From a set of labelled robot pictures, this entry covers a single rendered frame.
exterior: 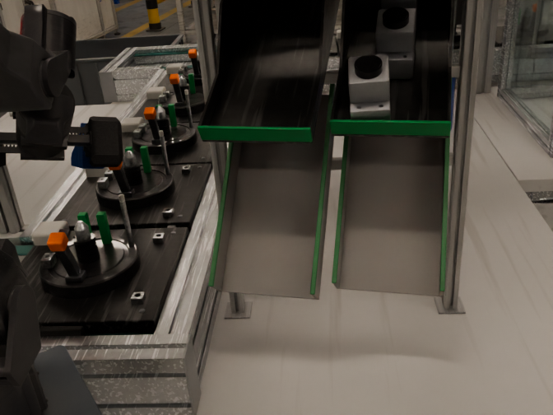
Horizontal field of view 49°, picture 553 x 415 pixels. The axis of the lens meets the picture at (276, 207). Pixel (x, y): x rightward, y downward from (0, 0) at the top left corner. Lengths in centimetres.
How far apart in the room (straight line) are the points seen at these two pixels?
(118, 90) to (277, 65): 133
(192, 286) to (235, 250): 10
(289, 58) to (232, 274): 29
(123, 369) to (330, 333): 31
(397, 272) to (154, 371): 32
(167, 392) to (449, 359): 38
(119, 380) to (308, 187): 34
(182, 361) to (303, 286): 17
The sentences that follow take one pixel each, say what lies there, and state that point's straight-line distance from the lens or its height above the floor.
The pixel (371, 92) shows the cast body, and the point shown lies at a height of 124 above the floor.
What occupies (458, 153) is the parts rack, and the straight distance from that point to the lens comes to 84.
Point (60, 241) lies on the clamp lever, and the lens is 81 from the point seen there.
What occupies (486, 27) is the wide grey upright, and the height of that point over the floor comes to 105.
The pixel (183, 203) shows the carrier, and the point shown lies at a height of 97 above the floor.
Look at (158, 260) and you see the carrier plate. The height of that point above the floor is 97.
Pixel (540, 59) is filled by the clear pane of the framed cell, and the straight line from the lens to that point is 163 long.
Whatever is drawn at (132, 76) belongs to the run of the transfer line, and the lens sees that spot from 205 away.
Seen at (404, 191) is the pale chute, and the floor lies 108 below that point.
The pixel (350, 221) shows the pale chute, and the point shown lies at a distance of 80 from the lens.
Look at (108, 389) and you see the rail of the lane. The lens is 81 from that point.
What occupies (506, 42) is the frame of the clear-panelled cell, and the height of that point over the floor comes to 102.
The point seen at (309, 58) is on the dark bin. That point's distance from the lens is 79.
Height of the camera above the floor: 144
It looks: 28 degrees down
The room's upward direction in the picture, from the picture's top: 4 degrees counter-clockwise
